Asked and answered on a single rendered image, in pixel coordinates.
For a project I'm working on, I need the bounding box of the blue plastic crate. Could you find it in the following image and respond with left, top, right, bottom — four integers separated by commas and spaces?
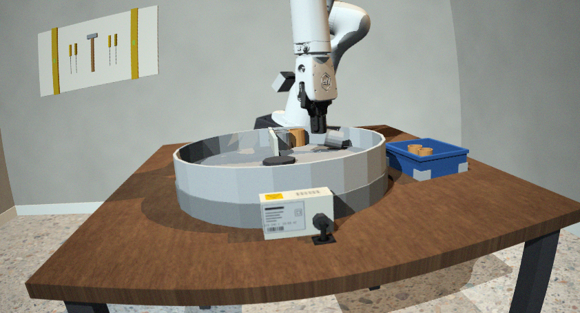
386, 138, 469, 181

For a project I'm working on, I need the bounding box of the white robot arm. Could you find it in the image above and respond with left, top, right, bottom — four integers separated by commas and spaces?
271, 0, 371, 127

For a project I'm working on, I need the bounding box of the bronze cylinder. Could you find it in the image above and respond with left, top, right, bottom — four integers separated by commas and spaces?
288, 128, 305, 147
418, 148, 433, 157
408, 145, 422, 154

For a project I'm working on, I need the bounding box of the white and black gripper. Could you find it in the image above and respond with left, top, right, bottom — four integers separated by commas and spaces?
296, 54, 338, 134

